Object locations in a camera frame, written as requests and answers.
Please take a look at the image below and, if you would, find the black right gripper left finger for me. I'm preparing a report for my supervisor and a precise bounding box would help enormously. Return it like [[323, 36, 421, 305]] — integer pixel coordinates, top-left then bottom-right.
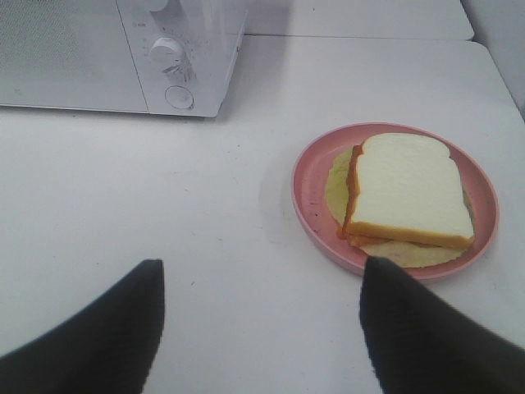
[[1, 260, 165, 393]]

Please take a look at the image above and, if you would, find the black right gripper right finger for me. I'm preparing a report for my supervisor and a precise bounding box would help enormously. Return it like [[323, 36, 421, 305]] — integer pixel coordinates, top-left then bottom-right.
[[359, 257, 524, 393]]

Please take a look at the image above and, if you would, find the white bread sandwich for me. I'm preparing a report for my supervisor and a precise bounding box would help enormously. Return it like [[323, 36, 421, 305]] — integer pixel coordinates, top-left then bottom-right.
[[341, 132, 475, 250]]

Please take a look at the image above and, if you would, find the pink round plate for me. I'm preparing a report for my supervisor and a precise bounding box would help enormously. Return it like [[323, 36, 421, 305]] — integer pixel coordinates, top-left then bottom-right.
[[292, 122, 500, 282]]

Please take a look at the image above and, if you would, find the round microwave door button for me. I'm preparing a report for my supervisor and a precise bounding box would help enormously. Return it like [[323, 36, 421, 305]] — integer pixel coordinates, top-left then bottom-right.
[[165, 85, 194, 110]]

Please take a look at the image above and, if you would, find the white microwave door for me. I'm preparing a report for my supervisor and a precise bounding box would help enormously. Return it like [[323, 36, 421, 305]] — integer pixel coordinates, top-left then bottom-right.
[[1, 1, 148, 113]]

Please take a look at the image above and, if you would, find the green lettuce leaf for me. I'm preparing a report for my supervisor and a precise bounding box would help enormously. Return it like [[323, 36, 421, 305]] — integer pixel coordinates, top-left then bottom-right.
[[325, 148, 467, 268]]

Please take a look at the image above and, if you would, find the white microwave oven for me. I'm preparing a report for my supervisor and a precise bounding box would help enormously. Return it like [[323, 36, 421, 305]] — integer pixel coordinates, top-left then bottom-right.
[[0, 0, 250, 120]]

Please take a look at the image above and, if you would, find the white lower microwave knob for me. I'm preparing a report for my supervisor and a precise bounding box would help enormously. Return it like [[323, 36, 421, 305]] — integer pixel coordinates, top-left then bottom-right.
[[148, 37, 185, 70]]

